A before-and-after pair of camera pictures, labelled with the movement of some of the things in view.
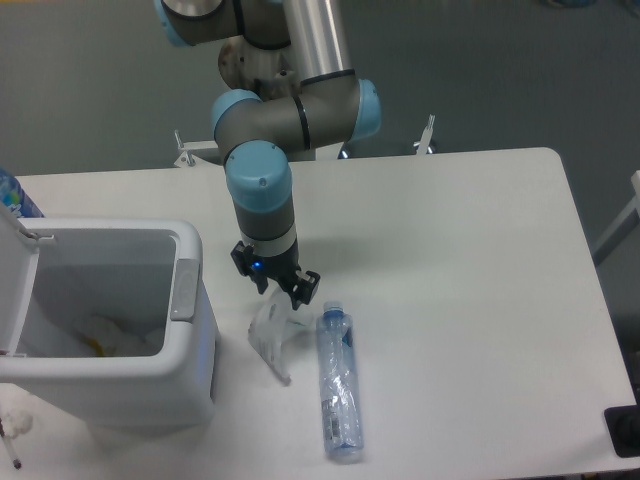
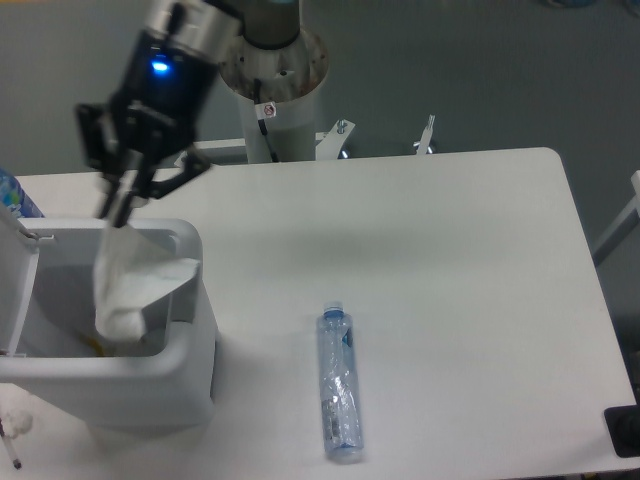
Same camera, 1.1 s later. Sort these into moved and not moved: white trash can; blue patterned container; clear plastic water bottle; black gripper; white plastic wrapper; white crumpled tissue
Moved: black gripper; white plastic wrapper
Not moved: white trash can; white crumpled tissue; blue patterned container; clear plastic water bottle
